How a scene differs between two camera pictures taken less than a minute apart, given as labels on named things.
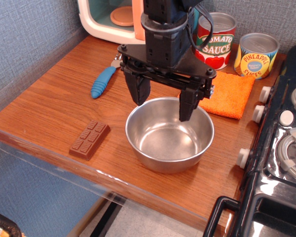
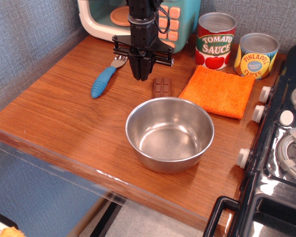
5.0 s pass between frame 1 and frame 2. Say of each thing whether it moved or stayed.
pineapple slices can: stayed
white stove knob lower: stayed
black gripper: moved
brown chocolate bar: moved
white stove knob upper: stayed
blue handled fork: stayed
